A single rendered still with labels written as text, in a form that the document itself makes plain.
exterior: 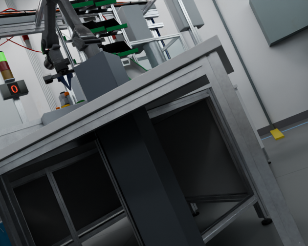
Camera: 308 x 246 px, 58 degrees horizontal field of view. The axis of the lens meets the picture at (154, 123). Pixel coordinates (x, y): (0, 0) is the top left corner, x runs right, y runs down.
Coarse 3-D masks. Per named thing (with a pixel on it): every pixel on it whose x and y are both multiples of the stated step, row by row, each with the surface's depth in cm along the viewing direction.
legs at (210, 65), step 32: (192, 64) 70; (128, 96) 76; (160, 96) 74; (224, 96) 68; (96, 128) 83; (128, 128) 99; (32, 160) 92; (128, 160) 100; (160, 160) 104; (256, 160) 68; (0, 192) 94; (128, 192) 101; (160, 192) 97; (160, 224) 98; (192, 224) 107; (288, 224) 66
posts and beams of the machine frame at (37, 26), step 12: (180, 0) 281; (36, 12) 239; (144, 12) 317; (156, 12) 330; (12, 24) 242; (24, 24) 247; (36, 24) 250; (60, 24) 265; (156, 24) 325; (192, 24) 280; (0, 36) 236; (12, 36) 243; (156, 36) 326; (192, 36) 280
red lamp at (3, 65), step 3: (0, 63) 140; (3, 63) 141; (6, 63) 142; (0, 66) 140; (3, 66) 140; (6, 66) 141; (0, 69) 140; (3, 69) 140; (6, 69) 141; (9, 69) 142; (0, 72) 141
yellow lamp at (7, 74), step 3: (3, 72) 140; (6, 72) 140; (9, 72) 141; (3, 75) 140; (6, 75) 140; (9, 75) 141; (12, 75) 142; (3, 78) 141; (6, 78) 140; (9, 78) 140
